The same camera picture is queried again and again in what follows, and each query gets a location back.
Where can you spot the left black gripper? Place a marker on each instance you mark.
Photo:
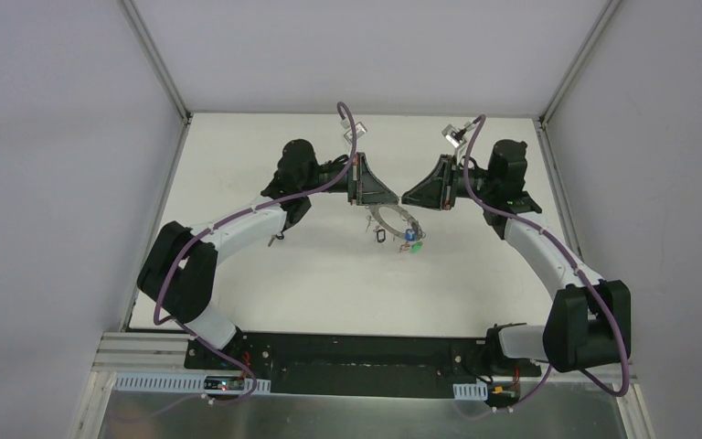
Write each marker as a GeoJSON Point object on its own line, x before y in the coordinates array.
{"type": "Point", "coordinates": [353, 180]}

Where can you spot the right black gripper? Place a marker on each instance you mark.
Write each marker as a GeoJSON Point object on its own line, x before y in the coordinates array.
{"type": "Point", "coordinates": [448, 182]}

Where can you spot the key with black tag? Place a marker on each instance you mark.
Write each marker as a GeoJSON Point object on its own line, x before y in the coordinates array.
{"type": "Point", "coordinates": [275, 237]}

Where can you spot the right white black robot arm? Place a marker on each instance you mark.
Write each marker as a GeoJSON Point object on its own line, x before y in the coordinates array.
{"type": "Point", "coordinates": [589, 322]}

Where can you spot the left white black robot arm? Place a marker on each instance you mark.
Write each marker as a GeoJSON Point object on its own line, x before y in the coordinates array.
{"type": "Point", "coordinates": [179, 270]}

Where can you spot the green key tag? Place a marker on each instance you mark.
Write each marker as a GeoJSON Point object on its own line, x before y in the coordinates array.
{"type": "Point", "coordinates": [414, 247]}

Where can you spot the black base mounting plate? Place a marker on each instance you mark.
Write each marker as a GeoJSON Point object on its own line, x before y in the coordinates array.
{"type": "Point", "coordinates": [369, 366]}

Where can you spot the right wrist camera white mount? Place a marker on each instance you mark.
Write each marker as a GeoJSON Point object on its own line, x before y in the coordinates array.
{"type": "Point", "coordinates": [456, 137]}

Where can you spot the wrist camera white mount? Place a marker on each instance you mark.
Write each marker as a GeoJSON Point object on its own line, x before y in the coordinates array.
{"type": "Point", "coordinates": [456, 137]}
{"type": "Point", "coordinates": [357, 129]}

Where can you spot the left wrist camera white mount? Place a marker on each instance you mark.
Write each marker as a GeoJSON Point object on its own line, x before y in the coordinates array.
{"type": "Point", "coordinates": [357, 129]}

